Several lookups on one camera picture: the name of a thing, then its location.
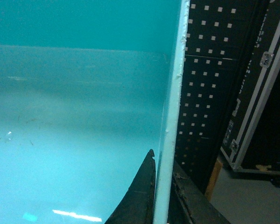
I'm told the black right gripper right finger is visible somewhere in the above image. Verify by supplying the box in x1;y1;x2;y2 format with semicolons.
168;161;229;224

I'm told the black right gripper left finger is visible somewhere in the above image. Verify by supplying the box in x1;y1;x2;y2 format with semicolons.
106;149;156;224

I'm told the teal plastic tray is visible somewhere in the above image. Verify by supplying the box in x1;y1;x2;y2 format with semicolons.
0;0;190;224

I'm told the black flight case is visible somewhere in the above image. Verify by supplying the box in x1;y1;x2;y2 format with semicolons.
221;0;280;176

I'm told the black perforated panel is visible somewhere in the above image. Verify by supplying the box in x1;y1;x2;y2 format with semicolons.
175;0;269;192

